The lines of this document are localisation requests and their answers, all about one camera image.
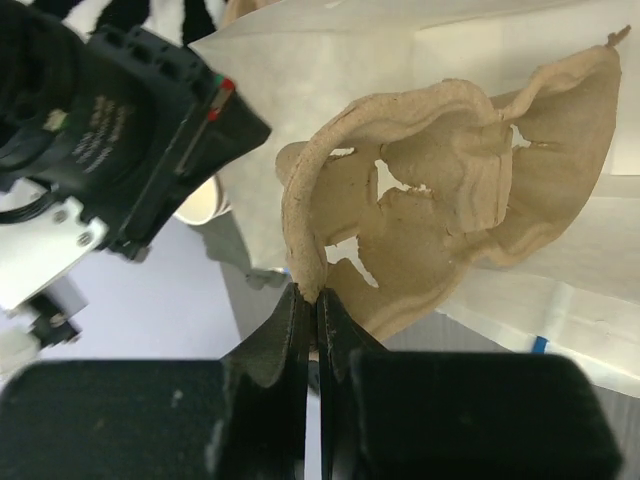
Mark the zebra print cloth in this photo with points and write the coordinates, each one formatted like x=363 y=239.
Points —
x=181 y=22

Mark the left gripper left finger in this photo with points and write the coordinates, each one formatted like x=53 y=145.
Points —
x=239 y=417

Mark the stack of paper cups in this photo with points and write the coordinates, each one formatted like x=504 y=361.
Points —
x=207 y=202

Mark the single cardboard cup carrier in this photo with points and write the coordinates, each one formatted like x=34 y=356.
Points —
x=392 y=201

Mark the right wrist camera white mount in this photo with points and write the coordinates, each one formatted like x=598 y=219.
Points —
x=36 y=256

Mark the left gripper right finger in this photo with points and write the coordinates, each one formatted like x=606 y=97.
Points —
x=443 y=415

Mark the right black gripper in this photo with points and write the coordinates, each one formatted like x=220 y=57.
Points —
x=125 y=122

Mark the printed paper takeout bag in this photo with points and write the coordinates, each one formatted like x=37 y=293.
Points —
x=301 y=63

